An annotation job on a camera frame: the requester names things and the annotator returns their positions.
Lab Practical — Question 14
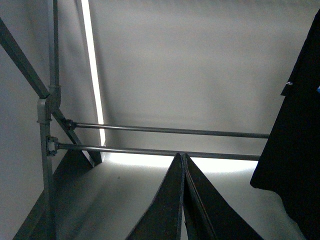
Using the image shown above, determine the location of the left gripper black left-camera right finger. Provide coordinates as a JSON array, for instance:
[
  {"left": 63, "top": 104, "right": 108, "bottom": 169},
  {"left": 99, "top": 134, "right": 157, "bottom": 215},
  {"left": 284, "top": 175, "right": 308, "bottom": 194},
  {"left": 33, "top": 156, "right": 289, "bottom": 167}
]
[{"left": 182, "top": 154, "right": 262, "bottom": 240}]

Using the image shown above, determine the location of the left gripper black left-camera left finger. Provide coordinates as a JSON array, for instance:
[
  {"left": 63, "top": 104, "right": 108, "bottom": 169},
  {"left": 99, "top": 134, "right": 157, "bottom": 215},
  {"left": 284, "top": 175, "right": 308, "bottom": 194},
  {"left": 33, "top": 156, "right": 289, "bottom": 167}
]
[{"left": 126, "top": 153, "right": 185, "bottom": 240}]

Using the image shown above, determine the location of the black printed t-shirt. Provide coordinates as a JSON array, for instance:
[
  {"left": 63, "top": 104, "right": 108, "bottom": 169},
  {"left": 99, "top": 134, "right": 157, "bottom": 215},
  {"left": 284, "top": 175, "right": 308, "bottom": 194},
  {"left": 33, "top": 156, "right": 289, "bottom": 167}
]
[{"left": 250, "top": 14, "right": 320, "bottom": 240}]

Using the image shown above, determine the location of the lower grey rack rod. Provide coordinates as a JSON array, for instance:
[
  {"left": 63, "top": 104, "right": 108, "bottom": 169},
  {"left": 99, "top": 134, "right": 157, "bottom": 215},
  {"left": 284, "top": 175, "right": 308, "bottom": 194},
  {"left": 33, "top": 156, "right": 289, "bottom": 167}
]
[{"left": 55, "top": 142, "right": 261, "bottom": 161}]

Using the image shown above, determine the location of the grey rack rod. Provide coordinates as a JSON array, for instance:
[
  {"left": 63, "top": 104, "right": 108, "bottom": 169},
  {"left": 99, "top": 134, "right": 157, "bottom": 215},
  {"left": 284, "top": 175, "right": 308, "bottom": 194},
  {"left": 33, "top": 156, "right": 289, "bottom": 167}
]
[
  {"left": 55, "top": 142, "right": 261, "bottom": 161},
  {"left": 69, "top": 121, "right": 270, "bottom": 139}
]

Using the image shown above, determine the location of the upper grey rack rod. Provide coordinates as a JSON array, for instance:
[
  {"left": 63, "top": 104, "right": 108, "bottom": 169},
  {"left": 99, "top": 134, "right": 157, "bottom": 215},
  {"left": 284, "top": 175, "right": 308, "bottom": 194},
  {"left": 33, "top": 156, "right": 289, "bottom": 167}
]
[{"left": 69, "top": 121, "right": 270, "bottom": 139}]

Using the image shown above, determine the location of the grey rack frame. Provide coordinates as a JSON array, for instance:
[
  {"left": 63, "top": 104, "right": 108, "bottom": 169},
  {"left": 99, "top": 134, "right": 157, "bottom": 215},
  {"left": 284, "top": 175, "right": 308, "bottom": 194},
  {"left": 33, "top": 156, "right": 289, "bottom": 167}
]
[{"left": 0, "top": 0, "right": 93, "bottom": 240}]

